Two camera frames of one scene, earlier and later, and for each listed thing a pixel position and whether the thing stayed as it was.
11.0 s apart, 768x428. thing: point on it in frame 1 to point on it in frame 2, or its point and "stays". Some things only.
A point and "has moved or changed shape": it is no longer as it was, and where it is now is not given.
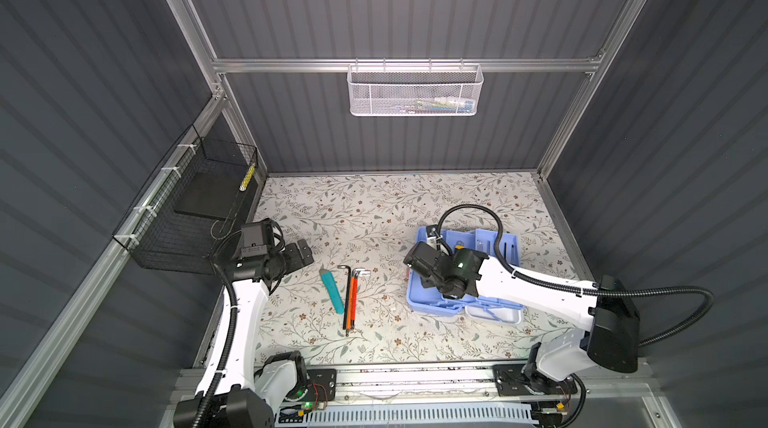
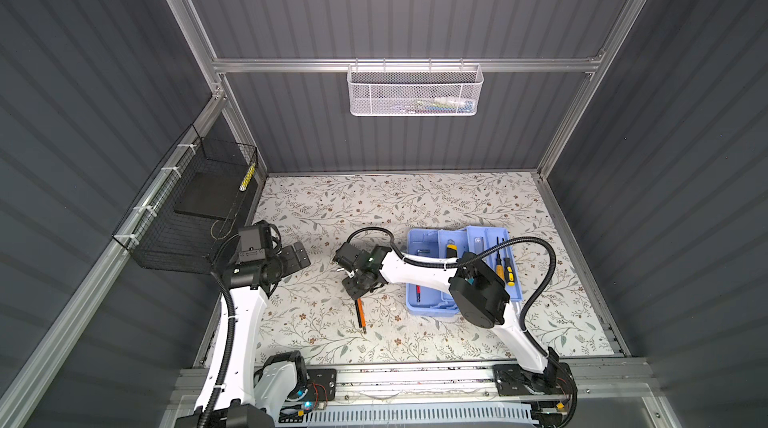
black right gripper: (425, 282) to (353, 292)
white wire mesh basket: (414, 90) stays
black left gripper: (293, 261) stays
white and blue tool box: (504, 247) stays
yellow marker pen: (247, 177) stays
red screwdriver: (356, 272) has moved or changed shape
